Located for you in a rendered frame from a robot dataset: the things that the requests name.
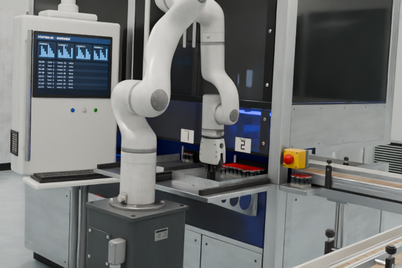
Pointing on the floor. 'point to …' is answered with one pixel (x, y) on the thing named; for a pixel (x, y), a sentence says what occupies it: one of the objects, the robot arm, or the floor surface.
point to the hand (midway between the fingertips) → (210, 176)
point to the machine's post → (280, 113)
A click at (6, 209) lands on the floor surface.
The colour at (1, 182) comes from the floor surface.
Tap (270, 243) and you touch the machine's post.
